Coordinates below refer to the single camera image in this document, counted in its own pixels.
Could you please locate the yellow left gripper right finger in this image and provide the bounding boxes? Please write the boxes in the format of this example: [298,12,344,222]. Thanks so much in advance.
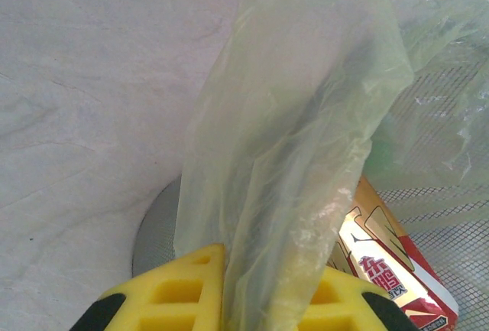
[300,265,421,331]

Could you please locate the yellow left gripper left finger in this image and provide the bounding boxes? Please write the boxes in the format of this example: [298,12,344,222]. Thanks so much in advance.
[70,242,227,331]

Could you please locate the brown snack packets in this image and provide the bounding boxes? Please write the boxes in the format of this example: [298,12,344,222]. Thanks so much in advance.
[325,175,460,331]

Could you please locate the mesh bin with plastic liner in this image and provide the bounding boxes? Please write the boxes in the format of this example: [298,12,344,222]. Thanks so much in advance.
[173,0,489,331]

